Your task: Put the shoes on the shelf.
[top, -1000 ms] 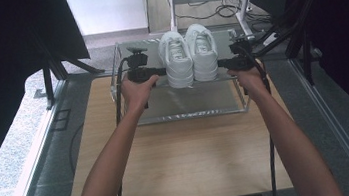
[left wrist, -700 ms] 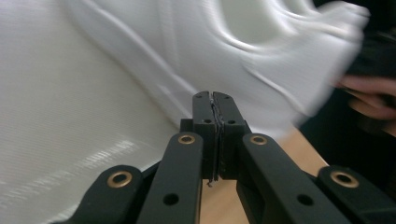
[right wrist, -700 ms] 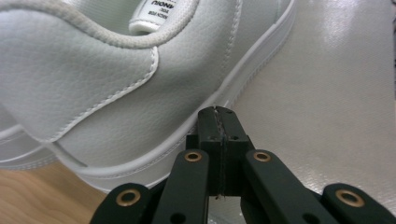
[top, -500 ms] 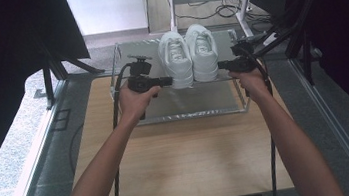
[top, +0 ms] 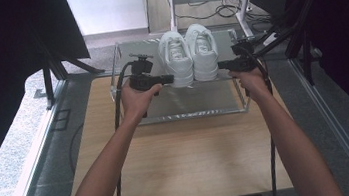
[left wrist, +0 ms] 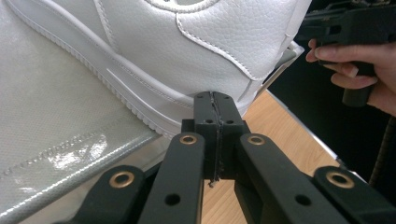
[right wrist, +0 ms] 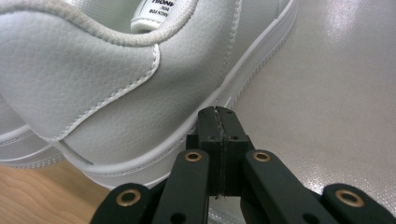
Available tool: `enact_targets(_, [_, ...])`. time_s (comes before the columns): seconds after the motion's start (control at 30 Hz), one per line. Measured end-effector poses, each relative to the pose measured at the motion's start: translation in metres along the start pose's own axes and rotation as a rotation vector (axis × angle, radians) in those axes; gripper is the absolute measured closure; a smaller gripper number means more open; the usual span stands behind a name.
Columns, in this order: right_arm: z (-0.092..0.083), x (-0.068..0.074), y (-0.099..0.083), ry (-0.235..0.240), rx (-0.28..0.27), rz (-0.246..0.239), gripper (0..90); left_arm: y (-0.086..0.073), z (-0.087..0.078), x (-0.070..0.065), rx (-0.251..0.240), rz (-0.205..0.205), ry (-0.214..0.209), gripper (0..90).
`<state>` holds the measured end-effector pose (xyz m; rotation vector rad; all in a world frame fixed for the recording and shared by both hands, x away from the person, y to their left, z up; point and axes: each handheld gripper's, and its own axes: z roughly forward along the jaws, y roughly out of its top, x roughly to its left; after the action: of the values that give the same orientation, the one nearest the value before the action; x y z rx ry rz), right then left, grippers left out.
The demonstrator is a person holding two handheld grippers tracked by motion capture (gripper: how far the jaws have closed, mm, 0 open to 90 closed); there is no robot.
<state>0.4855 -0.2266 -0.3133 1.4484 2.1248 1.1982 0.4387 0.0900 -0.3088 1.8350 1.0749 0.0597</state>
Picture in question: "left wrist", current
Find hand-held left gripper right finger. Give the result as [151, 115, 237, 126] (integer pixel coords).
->
[214, 91, 250, 182]

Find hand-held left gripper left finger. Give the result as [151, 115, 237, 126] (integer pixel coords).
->
[181, 91, 220, 183]

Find white leather sneaker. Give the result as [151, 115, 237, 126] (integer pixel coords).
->
[6, 0, 313, 140]

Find metal shoe rack grey shelves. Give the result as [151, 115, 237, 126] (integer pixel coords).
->
[0, 0, 306, 224]

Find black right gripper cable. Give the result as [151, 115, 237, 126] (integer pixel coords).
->
[368, 116, 396, 189]

